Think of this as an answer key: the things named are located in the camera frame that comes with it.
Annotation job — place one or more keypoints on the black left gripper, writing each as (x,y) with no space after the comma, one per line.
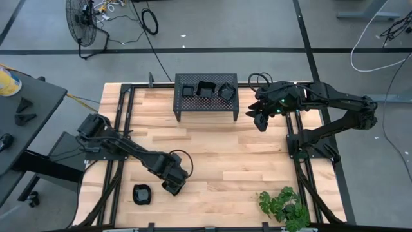
(177,175)

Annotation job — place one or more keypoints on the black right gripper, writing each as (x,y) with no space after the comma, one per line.
(275,101)

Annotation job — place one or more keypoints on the black rounded square plate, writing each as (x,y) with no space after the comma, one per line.
(142,194)
(227,92)

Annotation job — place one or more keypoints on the black pot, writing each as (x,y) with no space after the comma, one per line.
(206,91)

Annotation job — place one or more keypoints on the small black square plate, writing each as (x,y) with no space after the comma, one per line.
(188,91)

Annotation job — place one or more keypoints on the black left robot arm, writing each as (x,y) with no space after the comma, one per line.
(128,148)

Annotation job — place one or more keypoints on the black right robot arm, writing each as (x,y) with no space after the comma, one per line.
(338,98)

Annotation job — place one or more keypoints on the black perforated metal shelf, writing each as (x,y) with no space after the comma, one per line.
(206,104)

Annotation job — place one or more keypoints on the green leafy plant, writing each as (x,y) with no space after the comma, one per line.
(286,206)

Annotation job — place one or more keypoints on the grey desk foot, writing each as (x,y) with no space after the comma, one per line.
(386,98)
(367,15)

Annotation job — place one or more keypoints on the black caster wheel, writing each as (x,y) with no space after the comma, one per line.
(33,199)

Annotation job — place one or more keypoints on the dark grey side table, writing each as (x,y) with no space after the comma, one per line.
(38,93)

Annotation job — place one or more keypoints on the black handheld device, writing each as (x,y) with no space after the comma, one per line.
(5,141)

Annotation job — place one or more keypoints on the black floor fan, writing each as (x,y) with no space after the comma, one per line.
(82,22)

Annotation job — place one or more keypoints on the yellow and white bag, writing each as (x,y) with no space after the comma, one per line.
(8,83)

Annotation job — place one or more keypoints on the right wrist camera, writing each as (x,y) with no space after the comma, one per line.
(261,123)

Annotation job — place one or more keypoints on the black table rail frame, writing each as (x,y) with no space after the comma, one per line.
(161,85)

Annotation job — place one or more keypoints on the black triangular bracket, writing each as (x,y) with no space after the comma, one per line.
(24,119)
(24,105)

